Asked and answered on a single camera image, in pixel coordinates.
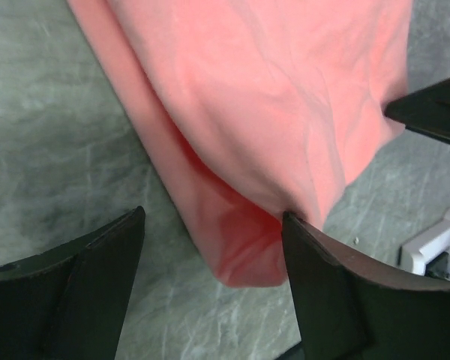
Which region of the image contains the salmon orange t shirt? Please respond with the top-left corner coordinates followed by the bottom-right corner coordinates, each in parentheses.
top-left (69, 1), bottom-right (413, 287)

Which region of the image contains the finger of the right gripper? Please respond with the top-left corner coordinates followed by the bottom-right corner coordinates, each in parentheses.
top-left (385, 78), bottom-right (450, 145)

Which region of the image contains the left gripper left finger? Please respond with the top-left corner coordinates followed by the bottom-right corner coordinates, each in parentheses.
top-left (0, 206), bottom-right (146, 359)

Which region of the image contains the metal clothes rack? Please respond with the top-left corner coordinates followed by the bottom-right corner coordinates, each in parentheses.
top-left (399, 209), bottom-right (450, 280)

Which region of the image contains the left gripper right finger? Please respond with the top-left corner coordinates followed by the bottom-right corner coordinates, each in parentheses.
top-left (282, 212), bottom-right (450, 359)

